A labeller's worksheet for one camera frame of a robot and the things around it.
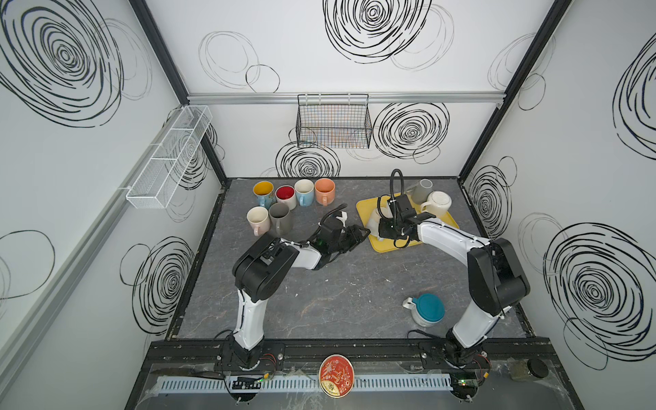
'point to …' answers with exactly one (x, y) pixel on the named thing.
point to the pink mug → (259, 219)
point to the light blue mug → (304, 189)
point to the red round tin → (336, 376)
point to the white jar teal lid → (427, 309)
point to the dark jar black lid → (523, 370)
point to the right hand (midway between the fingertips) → (378, 229)
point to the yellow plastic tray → (365, 207)
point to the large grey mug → (280, 218)
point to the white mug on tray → (437, 202)
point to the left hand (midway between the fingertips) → (372, 234)
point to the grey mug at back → (420, 190)
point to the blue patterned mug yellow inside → (263, 191)
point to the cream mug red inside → (286, 194)
